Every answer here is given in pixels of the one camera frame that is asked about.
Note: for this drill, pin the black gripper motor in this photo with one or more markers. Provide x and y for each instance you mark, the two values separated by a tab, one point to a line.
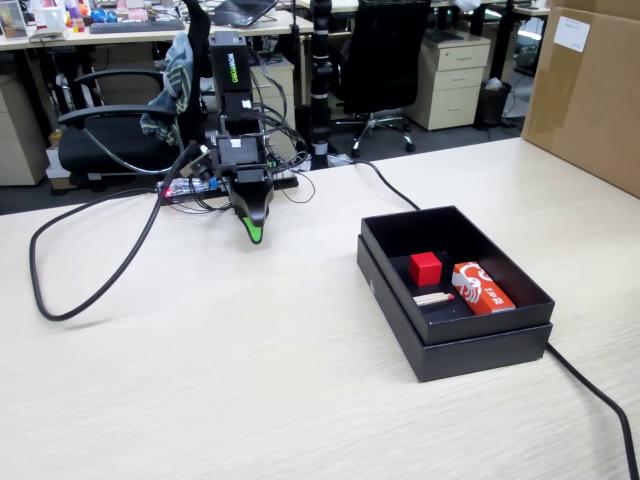
240	155

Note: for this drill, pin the red wooden cube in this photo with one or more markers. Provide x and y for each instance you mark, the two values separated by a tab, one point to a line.
425	270

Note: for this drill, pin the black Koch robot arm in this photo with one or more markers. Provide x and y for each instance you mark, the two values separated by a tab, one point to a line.
227	65

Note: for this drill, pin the black cardboard box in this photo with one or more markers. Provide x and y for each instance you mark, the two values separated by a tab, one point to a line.
450	330

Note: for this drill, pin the orange box with white print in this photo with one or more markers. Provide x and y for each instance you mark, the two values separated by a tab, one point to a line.
480	290

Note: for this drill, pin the black open box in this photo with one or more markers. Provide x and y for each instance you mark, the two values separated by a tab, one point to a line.
475	357

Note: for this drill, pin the black power strip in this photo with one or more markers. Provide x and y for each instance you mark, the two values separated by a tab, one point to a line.
287	182

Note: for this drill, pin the green electronics board with plugs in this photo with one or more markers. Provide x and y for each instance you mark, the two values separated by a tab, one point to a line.
280	165

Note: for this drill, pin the controller board with red LED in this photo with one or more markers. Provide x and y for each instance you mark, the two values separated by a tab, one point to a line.
175	190

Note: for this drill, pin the beige drawer cabinet with headset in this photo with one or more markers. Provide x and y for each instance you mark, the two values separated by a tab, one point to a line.
287	80

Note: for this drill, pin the thick black banded pole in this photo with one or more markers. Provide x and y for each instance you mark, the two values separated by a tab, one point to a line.
321	75

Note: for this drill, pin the striped blue grey cloth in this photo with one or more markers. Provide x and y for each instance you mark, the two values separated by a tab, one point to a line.
175	75

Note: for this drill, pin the black office chair with armrests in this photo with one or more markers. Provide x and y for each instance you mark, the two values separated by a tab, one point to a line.
115	145

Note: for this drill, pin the thin black stand pole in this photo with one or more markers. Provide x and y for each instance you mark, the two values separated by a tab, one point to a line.
296	50

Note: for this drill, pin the beige office desk with keyboard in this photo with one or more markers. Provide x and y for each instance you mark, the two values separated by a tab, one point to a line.
280	27

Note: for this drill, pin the black laptop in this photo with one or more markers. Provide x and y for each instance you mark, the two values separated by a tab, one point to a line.
240	10

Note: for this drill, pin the black mesh office chair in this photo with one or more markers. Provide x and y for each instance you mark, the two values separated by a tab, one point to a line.
385	60

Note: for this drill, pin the small carton on floor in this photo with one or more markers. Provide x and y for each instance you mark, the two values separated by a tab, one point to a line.
57	167

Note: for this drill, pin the red-tipped wooden matchstick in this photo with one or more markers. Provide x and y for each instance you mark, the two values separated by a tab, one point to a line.
432	299
430	296
431	302

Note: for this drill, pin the black computer keyboard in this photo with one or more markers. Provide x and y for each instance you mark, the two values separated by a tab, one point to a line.
135	26

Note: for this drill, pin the beige background office desk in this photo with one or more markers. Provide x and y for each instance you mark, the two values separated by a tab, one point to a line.
345	6

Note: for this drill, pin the beige three-drawer cabinet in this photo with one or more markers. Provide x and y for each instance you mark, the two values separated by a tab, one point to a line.
450	100

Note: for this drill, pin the blue ball toy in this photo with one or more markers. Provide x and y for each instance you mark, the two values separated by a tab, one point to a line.
105	15

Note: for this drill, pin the plain beige side cabinet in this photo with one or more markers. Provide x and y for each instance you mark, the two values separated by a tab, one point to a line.
20	140

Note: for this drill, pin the colourful small bottles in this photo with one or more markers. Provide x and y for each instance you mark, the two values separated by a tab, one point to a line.
75	20

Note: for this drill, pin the black waste bin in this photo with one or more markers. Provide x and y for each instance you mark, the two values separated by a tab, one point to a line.
495	105

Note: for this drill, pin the large brown cardboard carton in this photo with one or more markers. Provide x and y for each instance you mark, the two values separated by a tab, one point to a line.
590	100

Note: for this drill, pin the small wrist camera board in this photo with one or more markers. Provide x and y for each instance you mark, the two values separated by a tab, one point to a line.
202	165

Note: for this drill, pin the small photo frame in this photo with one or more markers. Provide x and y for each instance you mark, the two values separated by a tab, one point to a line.
14	20

